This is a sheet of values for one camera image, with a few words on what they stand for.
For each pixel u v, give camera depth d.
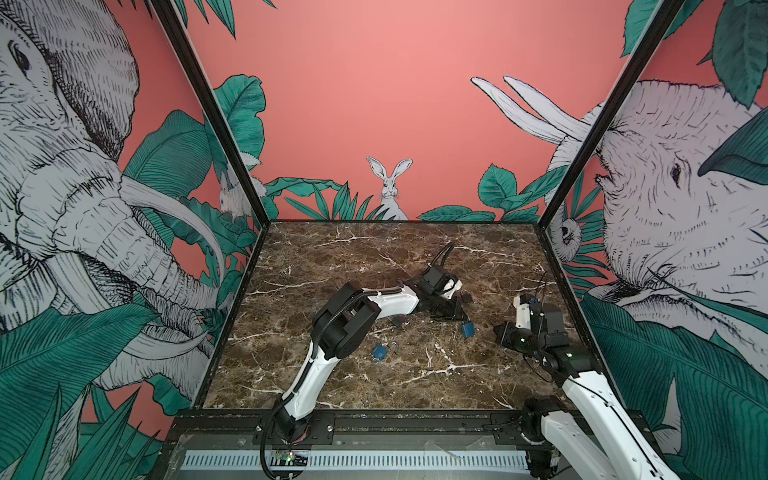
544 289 1.02
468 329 0.91
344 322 0.55
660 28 0.71
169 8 0.69
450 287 0.82
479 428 0.75
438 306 0.82
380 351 0.86
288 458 0.70
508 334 0.71
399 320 0.93
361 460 0.70
